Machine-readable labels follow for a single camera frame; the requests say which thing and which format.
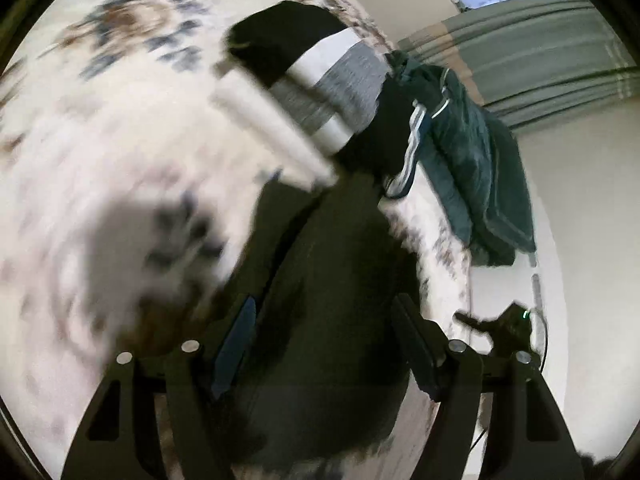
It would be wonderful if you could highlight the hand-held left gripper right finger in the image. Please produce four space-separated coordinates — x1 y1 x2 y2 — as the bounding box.
390 294 586 480

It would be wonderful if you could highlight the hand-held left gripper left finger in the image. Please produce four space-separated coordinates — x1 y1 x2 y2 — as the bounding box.
60 295 261 480

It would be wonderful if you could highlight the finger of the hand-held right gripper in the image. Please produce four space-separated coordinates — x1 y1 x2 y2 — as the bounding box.
454 311 496 336

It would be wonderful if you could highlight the dark green striped sweater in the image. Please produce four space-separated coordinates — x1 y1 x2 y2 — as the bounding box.
220 170 421 476

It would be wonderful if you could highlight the dark teal jacket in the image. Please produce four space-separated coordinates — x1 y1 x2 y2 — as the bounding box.
385 50 538 267

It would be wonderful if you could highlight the floral quilt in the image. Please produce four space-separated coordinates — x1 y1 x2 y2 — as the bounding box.
0 0 473 480

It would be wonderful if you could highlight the folded black grey striped sweater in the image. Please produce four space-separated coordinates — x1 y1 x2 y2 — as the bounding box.
225 0 426 201

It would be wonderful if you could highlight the green striped curtain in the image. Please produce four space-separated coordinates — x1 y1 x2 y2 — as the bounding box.
397 0 640 131

